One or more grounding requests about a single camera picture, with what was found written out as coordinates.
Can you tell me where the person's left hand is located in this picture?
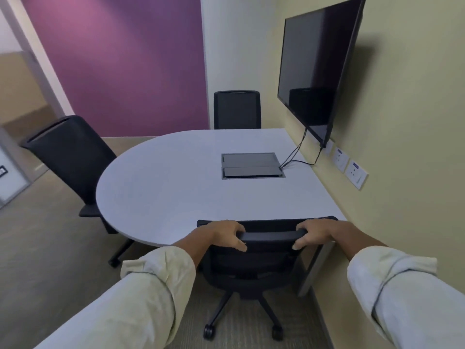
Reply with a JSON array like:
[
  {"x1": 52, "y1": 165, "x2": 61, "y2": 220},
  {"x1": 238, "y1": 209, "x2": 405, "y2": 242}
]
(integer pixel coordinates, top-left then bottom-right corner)
[{"x1": 198, "y1": 220, "x2": 248, "y2": 253}]

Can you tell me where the black wall-mounted television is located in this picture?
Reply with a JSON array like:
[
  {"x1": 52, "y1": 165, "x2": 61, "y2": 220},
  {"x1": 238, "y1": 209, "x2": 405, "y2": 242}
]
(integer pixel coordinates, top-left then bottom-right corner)
[{"x1": 277, "y1": 0, "x2": 368, "y2": 148}]

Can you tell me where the grey table leg panel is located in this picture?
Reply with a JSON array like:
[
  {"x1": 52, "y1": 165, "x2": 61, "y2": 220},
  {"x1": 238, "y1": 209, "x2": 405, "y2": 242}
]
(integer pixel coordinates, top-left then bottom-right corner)
[{"x1": 297, "y1": 240, "x2": 335, "y2": 298}]

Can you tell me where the black cable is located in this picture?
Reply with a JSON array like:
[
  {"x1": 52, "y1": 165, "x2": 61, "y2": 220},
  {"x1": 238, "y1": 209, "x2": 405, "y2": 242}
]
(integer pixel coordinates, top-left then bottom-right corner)
[
  {"x1": 280, "y1": 144, "x2": 324, "y2": 169},
  {"x1": 279, "y1": 128, "x2": 308, "y2": 168}
]

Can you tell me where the person's right hand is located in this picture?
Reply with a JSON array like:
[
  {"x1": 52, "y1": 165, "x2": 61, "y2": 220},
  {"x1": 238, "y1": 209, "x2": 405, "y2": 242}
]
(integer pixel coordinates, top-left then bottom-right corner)
[{"x1": 292, "y1": 219, "x2": 342, "y2": 251}]

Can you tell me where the grey table cable box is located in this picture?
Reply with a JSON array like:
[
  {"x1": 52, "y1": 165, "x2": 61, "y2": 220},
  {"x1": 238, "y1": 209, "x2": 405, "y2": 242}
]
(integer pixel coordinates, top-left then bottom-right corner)
[{"x1": 221, "y1": 153, "x2": 287, "y2": 180}]

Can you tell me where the person's left forearm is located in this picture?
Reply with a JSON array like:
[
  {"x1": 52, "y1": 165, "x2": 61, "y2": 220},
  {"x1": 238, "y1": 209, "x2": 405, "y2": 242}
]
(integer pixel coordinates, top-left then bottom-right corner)
[{"x1": 33, "y1": 229, "x2": 212, "y2": 349}]

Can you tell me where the person's right forearm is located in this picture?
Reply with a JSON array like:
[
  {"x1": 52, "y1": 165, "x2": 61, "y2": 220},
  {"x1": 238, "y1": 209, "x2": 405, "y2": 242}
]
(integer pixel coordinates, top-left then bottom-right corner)
[{"x1": 329, "y1": 224, "x2": 465, "y2": 349}]

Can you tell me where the black mesh swivel office chair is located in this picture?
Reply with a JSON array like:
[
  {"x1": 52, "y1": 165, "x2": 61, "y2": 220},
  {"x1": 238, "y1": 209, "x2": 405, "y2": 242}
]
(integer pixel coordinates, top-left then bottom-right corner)
[
  {"x1": 213, "y1": 90, "x2": 262, "y2": 130},
  {"x1": 196, "y1": 215, "x2": 339, "y2": 341},
  {"x1": 20, "y1": 115, "x2": 135, "y2": 269}
]

